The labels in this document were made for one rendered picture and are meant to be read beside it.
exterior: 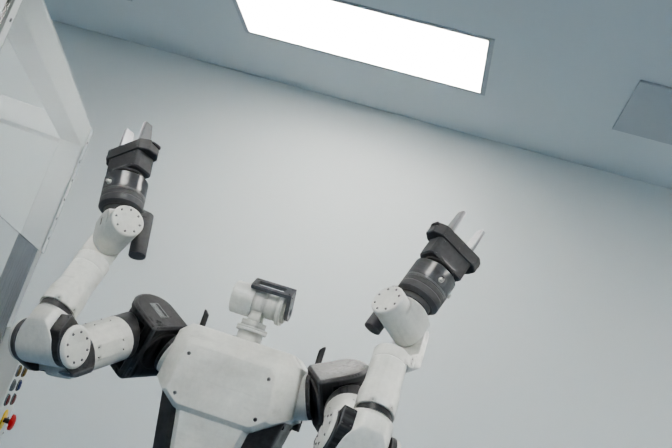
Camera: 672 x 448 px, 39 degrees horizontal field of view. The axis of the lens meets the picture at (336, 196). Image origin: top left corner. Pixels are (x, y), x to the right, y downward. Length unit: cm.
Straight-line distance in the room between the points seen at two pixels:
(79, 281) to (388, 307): 56
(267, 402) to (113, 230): 43
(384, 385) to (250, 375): 31
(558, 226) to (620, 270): 38
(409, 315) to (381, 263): 320
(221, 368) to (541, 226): 335
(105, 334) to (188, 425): 23
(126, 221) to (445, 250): 61
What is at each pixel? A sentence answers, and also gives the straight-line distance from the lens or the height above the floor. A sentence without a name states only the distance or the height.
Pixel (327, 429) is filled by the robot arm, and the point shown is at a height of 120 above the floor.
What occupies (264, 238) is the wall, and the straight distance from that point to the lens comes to 500.
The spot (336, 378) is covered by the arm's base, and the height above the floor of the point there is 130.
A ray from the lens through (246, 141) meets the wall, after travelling 517.
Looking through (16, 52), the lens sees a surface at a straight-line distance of 167.
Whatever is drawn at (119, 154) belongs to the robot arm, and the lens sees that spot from 197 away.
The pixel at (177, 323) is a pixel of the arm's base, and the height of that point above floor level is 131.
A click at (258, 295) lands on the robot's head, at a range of 190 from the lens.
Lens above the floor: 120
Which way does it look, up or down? 13 degrees up
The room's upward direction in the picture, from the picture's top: 18 degrees clockwise
